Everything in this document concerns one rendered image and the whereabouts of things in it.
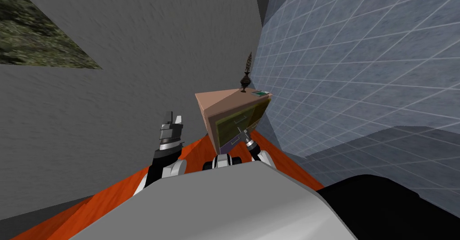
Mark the tan wooden cabinet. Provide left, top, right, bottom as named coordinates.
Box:
left=195, top=88, right=273, bottom=156

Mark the grey purple drawer front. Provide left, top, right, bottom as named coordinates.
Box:
left=218, top=133, right=252, bottom=155

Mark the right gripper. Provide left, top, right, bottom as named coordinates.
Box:
left=238, top=127, right=254, bottom=145

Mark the dark slender vase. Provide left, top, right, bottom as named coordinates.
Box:
left=240, top=52, right=253, bottom=93

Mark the mossy green wall picture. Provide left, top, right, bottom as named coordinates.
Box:
left=0, top=0, right=103, bottom=70

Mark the olive green drawer front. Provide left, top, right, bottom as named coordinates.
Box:
left=215, top=99, right=271, bottom=147

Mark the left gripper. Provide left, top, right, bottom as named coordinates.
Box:
left=159, top=111, right=184, bottom=146

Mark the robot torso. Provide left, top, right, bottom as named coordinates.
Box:
left=70, top=153, right=360, bottom=240

